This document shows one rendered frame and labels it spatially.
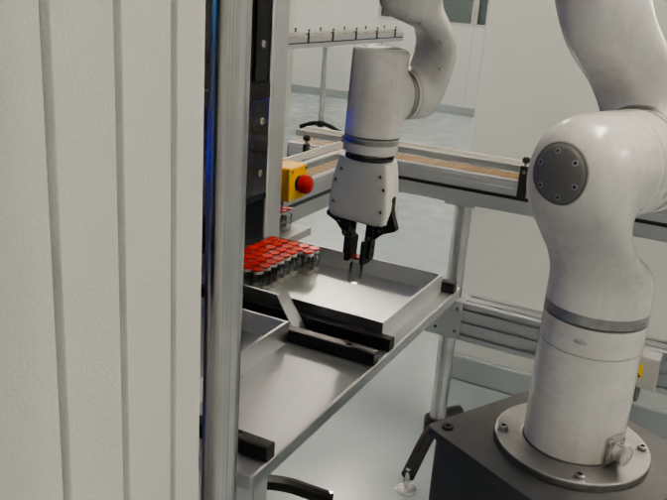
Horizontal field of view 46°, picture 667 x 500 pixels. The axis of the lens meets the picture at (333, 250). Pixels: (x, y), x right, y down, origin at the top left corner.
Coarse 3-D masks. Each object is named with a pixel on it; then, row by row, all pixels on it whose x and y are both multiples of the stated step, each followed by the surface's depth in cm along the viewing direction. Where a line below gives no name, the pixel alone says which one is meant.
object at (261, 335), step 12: (252, 312) 119; (252, 324) 119; (264, 324) 118; (276, 324) 117; (288, 324) 116; (252, 336) 118; (264, 336) 111; (276, 336) 114; (252, 348) 108; (264, 348) 111; (276, 348) 115; (240, 360) 106; (252, 360) 109; (240, 372) 107
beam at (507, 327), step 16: (464, 304) 226; (480, 304) 227; (496, 304) 227; (448, 320) 230; (464, 320) 228; (480, 320) 225; (496, 320) 223; (512, 320) 222; (528, 320) 219; (448, 336) 232; (464, 336) 229; (480, 336) 227; (496, 336) 224; (512, 336) 222; (528, 336) 220; (512, 352) 223; (528, 352) 222; (656, 384) 207
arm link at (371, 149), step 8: (344, 136) 118; (344, 144) 118; (352, 144) 117; (360, 144) 116; (368, 144) 116; (376, 144) 116; (384, 144) 116; (392, 144) 117; (352, 152) 117; (360, 152) 116; (368, 152) 116; (376, 152) 116; (384, 152) 116; (392, 152) 117
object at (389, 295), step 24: (288, 240) 153; (336, 264) 150; (384, 264) 145; (288, 288) 138; (312, 288) 139; (336, 288) 139; (360, 288) 140; (384, 288) 141; (408, 288) 142; (432, 288) 137; (312, 312) 124; (336, 312) 122; (360, 312) 130; (384, 312) 130; (408, 312) 128
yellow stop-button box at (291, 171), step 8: (288, 168) 160; (296, 168) 162; (304, 168) 164; (288, 176) 160; (296, 176) 162; (288, 184) 161; (296, 184) 162; (288, 192) 161; (296, 192) 164; (288, 200) 162
